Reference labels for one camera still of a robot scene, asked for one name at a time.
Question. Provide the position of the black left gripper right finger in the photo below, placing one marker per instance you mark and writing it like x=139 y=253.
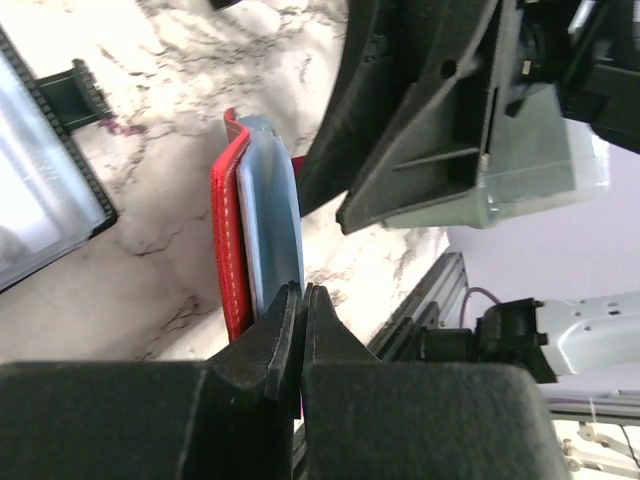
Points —
x=370 y=419

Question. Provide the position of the red leather card holder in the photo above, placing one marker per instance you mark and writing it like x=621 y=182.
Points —
x=256 y=220

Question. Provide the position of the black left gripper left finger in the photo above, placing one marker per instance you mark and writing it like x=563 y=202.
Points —
x=227 y=417

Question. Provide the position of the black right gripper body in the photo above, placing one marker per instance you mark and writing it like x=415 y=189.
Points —
x=588 y=51

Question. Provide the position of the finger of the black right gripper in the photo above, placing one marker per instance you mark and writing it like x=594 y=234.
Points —
x=429 y=152
x=388 y=46

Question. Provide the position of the aluminium frame rail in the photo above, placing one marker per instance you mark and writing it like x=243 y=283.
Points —
x=432 y=304

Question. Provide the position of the black leather card holder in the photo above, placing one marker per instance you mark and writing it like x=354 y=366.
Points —
x=51 y=200

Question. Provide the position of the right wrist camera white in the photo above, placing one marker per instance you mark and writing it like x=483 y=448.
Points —
x=538 y=161

